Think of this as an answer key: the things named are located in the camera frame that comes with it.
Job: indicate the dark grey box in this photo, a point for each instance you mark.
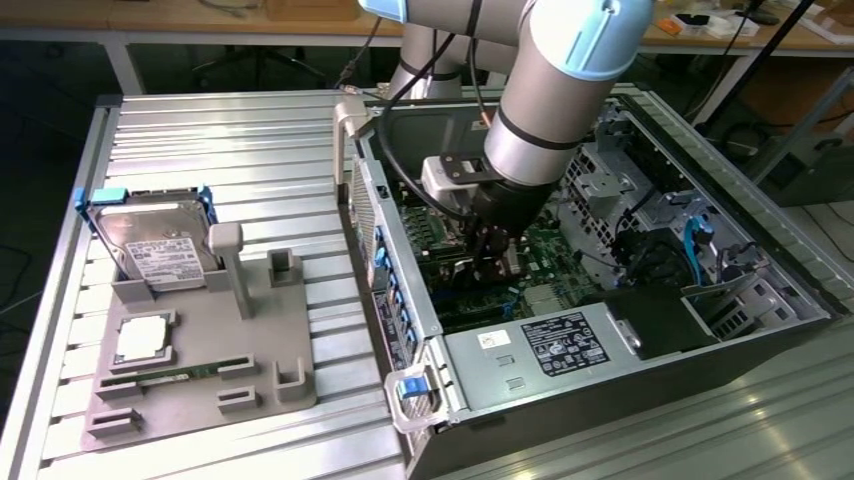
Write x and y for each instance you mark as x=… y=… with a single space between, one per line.
x=821 y=175

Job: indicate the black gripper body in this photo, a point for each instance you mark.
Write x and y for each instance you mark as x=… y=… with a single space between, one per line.
x=510 y=210

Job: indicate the black expansion slot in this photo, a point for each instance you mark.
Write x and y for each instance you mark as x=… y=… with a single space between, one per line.
x=467 y=311

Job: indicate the silver chipset heat sink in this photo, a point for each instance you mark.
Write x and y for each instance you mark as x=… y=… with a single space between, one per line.
x=543 y=298

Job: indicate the green motherboard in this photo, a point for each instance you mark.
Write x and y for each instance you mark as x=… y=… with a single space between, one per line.
x=557 y=250

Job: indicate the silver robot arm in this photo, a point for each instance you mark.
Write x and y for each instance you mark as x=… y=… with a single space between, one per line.
x=554 y=100

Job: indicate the hard disk with blue bracket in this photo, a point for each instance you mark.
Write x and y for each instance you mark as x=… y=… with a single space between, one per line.
x=154 y=240

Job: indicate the black plastic shroud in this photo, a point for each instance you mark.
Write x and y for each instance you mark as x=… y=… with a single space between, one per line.
x=657 y=322

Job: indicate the grey parts rack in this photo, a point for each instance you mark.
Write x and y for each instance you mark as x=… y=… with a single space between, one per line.
x=201 y=340

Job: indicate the metal disk bay cage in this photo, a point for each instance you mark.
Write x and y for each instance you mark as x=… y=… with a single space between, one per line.
x=601 y=187

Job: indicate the silver CPU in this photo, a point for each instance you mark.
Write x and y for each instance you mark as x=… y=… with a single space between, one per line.
x=142 y=340

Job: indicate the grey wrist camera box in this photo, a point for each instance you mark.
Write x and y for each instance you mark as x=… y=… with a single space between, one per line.
x=441 y=182

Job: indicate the white and black box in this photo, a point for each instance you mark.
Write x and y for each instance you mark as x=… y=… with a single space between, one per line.
x=717 y=29

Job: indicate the black slanted pole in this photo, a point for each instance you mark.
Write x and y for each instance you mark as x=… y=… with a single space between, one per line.
x=790 y=25

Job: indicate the grey power supply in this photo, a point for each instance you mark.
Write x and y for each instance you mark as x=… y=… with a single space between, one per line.
x=497 y=372

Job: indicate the green RAM stick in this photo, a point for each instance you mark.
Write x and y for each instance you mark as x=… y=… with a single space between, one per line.
x=181 y=372

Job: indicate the open black PC case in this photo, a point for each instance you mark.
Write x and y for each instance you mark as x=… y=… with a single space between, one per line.
x=668 y=400

